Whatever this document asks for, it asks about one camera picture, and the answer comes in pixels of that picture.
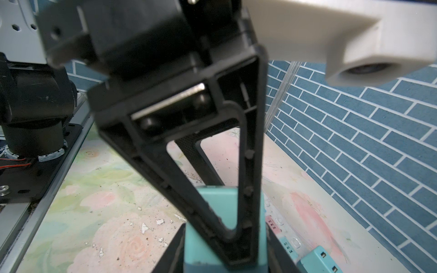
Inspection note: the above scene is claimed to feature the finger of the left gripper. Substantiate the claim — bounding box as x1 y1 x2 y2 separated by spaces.
175 129 225 186
88 18 267 270

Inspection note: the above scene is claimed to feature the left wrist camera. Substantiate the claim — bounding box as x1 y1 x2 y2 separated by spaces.
242 1 437 86

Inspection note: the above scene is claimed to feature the teal USB charger plug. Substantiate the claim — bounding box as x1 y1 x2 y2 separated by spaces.
297 246 343 273
183 185 269 273

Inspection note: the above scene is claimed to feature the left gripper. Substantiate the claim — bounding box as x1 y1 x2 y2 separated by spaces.
36 1 241 82

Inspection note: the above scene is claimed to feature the long white power strip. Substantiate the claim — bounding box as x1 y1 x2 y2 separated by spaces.
264 193 301 263

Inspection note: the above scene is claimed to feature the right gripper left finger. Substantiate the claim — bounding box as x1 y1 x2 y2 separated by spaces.
152 224 186 273

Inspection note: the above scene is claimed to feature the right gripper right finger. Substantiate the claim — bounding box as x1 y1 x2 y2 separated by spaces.
267 226 300 273

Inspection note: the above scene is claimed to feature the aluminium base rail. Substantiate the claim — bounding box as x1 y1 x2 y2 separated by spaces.
1 92 93 273

